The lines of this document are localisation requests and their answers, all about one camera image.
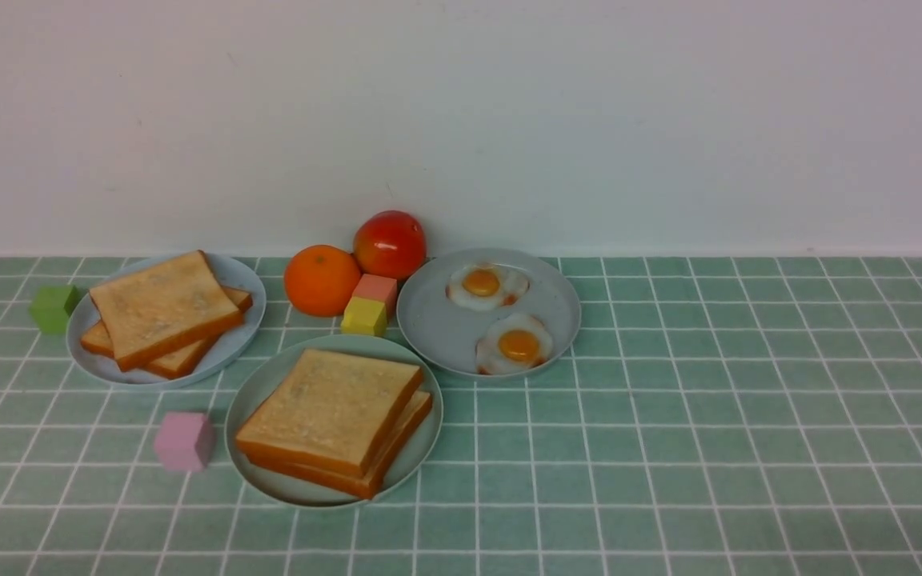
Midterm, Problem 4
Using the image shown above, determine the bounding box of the toast slice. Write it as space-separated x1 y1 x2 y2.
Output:
247 390 435 500
89 250 245 372
235 349 433 478
80 286 253 380

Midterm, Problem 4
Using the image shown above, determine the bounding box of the back fried egg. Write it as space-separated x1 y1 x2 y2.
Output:
445 262 531 311

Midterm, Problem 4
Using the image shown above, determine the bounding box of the fried egg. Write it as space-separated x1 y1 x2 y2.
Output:
445 262 531 311
475 313 554 375

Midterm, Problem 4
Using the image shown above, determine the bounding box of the salmon pink block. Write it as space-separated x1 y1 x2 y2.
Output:
352 274 399 318

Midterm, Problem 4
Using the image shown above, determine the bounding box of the front fried egg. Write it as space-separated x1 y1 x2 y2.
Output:
475 313 554 375

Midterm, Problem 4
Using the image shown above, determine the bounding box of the red tomato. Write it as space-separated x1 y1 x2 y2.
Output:
354 210 427 280

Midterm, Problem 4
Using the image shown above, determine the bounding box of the yellow block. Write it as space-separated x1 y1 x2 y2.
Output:
340 296 388 337

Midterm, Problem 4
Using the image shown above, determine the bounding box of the orange fruit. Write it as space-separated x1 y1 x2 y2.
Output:
284 244 362 318

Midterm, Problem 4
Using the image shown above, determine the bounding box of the mint green empty plate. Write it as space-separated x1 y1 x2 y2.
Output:
226 334 443 510

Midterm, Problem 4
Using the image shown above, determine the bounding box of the green checkered tablecloth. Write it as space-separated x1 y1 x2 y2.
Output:
0 258 922 575

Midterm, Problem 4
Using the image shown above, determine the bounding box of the pink cube block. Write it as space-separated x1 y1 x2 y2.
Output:
153 411 215 473

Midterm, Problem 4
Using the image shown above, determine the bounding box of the light blue bread plate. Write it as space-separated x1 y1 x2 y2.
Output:
66 253 267 390

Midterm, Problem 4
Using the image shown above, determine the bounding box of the green cube block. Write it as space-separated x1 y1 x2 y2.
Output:
28 285 81 334

